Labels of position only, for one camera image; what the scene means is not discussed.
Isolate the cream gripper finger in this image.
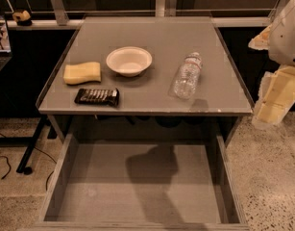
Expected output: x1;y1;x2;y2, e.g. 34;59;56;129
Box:
252;65;295;129
248;26;271;50

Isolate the yellow black tape measure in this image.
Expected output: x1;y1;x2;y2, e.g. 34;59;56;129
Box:
12;10;32;26

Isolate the grey cabinet table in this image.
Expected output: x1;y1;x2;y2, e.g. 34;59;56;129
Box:
37;17;253;130

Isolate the laptop with lit screen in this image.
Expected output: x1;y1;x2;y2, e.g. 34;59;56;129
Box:
0;13;12;71

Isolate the yellow sponge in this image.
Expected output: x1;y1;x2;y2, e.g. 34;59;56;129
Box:
63;62;101;85

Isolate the black floor cable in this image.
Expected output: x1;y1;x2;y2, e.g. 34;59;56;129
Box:
0;128;59;191

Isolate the clear plastic water bottle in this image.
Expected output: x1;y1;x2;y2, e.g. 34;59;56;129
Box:
173;52;203;99

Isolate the open grey top drawer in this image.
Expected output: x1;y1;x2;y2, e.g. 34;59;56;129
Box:
19;136;250;231

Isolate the dark chocolate bar wrapper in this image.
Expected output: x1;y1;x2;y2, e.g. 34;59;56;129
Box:
74;89;119;107

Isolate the metal window frame rail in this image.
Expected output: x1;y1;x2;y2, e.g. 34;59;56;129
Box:
0;0;289;28

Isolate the black desk leg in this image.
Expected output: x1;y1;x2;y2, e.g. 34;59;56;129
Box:
16;115;47;173

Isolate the white paper bowl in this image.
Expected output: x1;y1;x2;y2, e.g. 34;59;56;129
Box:
106;46;153;77

